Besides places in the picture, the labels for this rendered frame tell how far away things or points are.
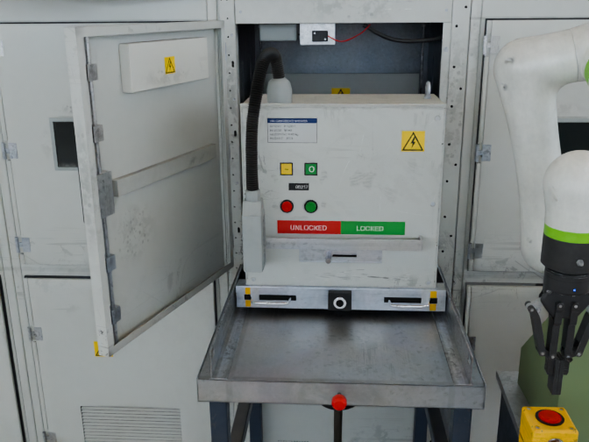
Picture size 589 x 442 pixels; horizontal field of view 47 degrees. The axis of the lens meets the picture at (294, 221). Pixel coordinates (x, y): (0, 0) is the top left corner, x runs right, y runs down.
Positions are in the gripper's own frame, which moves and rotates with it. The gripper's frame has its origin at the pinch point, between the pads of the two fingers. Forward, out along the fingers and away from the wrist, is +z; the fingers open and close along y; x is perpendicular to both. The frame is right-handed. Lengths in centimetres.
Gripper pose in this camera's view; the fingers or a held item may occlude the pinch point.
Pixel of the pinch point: (556, 373)
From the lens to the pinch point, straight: 130.7
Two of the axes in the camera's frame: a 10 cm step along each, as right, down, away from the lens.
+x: -0.6, 3.1, -9.5
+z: 0.1, 9.5, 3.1
